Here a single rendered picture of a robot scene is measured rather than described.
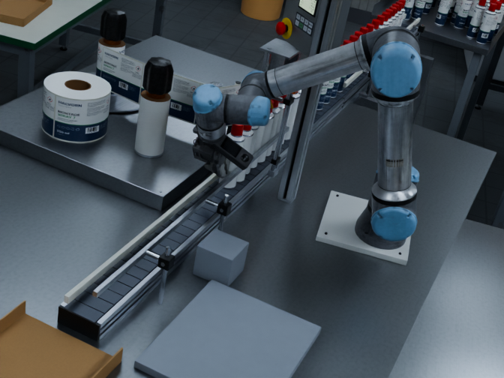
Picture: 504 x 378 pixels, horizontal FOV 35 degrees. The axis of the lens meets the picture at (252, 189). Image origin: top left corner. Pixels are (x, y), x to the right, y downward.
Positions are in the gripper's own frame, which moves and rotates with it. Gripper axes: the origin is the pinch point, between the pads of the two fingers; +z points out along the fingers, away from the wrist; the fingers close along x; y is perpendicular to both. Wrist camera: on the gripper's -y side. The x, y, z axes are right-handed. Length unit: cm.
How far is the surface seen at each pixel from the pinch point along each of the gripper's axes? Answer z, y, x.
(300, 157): 2.7, -16.1, -16.2
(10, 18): 46, 136, -57
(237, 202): 6.8, -5.1, 3.5
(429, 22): 119, -6, -196
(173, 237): -10.1, -0.8, 28.6
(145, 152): 4.0, 27.1, 0.7
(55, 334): -28, 3, 69
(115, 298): -25, -3, 54
